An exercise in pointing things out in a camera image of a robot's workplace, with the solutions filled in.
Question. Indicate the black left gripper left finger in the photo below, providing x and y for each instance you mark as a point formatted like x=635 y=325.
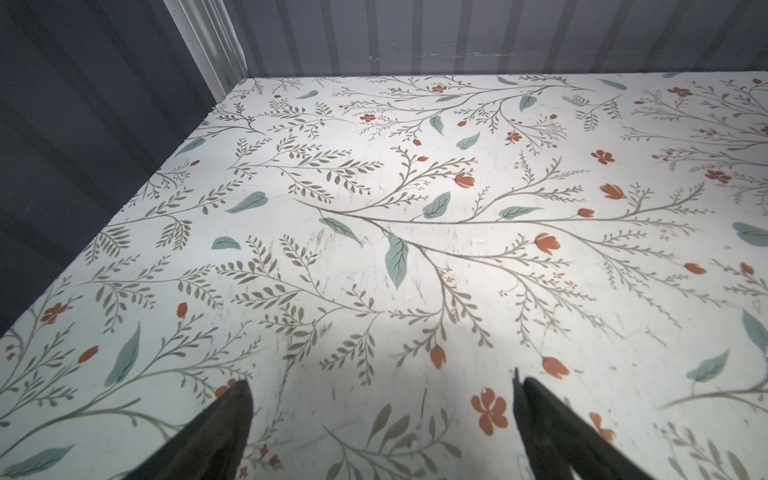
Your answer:
x=211 y=446

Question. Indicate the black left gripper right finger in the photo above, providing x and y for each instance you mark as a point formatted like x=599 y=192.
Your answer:
x=559 y=444

